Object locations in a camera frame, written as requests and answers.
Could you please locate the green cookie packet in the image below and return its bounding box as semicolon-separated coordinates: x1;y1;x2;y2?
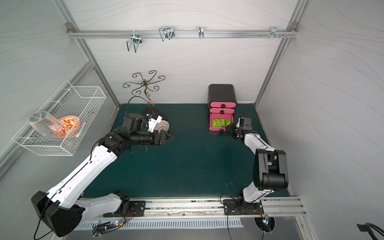
221;119;232;127
212;119;221;128

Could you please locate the pink drawer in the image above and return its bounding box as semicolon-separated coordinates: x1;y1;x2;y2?
209;113;234;132
209;108;235;115
209;102;237;109

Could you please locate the pink bottom drawer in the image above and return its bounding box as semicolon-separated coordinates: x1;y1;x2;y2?
209;113;234;132

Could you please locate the pink top drawer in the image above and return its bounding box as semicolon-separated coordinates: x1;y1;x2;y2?
209;102;237;109

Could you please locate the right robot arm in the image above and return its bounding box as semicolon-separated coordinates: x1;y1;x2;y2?
226;116;289;204

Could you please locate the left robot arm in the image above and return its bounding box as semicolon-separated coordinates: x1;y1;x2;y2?
31;114;175;237

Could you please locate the black pink drawer cabinet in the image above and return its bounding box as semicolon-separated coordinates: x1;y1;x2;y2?
208;84;237;109

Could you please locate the white woven basket bowl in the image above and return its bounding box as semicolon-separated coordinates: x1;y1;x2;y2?
156;120;170;132

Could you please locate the metal scroll jewelry stand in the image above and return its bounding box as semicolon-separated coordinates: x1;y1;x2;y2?
123;70;168;121

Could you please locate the orange patterned bowl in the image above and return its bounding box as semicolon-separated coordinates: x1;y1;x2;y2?
52;116;82;139

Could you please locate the metal hook clamp left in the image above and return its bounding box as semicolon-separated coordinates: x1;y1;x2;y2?
126;33;143;53

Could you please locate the metal hook clamp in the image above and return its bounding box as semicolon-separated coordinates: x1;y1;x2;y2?
159;27;175;42
126;33;143;53

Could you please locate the clear glass cup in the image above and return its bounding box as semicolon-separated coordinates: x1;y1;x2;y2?
28;111;63;137

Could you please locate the metal hook clamp middle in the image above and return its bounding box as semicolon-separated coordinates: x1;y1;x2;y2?
159;27;175;42

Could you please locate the round floor port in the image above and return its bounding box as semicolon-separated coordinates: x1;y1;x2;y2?
255;217;276;233

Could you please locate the small metal hook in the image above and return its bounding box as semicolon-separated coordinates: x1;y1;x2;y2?
198;27;204;39

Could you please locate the white vent grille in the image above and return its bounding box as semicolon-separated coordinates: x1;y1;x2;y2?
74;217;244;231

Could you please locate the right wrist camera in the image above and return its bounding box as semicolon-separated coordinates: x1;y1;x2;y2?
237;117;244;129

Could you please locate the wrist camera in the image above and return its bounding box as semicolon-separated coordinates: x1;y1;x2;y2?
237;117;244;129
148;113;163;133

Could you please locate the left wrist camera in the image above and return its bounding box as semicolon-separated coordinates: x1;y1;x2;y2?
148;113;163;133

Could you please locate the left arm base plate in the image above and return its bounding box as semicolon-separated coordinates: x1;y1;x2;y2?
103;201;146;218

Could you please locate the white wire wall basket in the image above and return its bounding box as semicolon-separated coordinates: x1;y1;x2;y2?
12;81;106;156

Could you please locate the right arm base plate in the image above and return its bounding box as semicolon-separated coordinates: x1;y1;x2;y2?
221;199;264;216

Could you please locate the horizontal aluminium rail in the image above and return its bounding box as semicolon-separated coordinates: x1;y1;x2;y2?
67;29;299;40

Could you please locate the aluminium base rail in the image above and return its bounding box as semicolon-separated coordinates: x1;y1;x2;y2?
64;196;307;221

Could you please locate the metal bracket right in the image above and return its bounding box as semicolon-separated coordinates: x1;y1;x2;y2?
260;27;287;39

